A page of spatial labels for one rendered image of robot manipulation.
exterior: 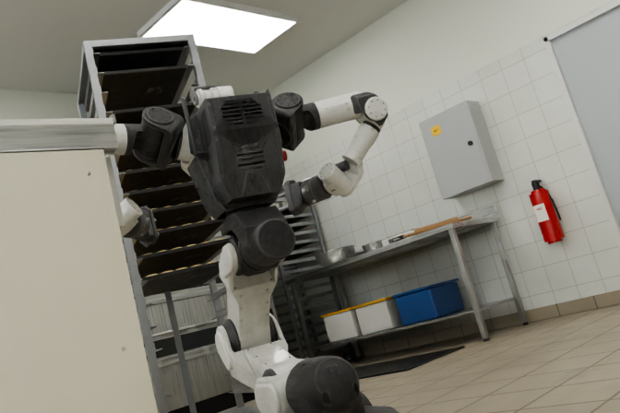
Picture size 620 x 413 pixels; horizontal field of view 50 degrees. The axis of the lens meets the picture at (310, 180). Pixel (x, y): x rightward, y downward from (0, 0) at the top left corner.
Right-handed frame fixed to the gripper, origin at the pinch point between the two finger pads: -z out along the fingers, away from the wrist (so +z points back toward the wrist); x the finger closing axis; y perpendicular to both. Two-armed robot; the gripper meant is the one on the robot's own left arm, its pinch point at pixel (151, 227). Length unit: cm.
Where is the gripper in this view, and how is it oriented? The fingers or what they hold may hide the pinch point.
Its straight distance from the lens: 215.6
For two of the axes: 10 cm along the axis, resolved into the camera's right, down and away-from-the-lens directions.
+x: -2.6, -9.5, 1.9
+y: -9.5, 2.9, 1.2
